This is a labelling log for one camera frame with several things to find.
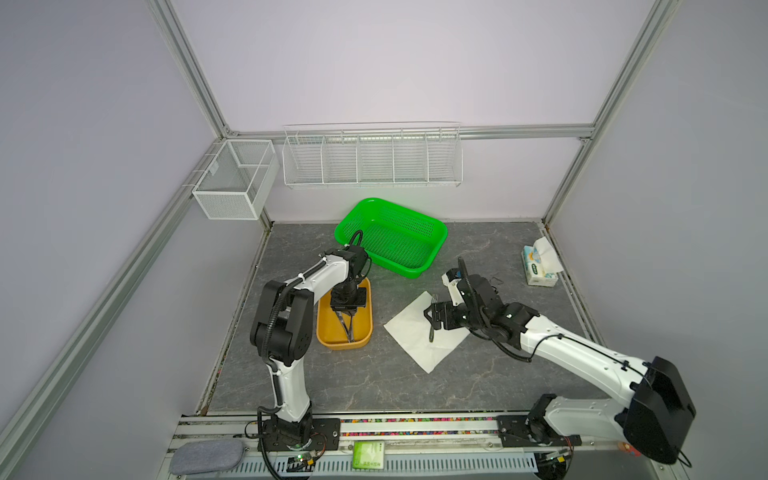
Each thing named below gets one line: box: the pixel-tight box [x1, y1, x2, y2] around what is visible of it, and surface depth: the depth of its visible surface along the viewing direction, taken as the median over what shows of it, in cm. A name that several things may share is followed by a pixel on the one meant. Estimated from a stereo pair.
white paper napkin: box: [383, 291, 471, 374], surface depth 91 cm
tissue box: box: [521, 236, 563, 287], surface depth 103 cm
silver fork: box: [348, 310, 357, 343], surface depth 91 cm
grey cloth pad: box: [170, 439, 245, 475], surface depth 70 cm
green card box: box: [352, 441, 385, 470], surface depth 71 cm
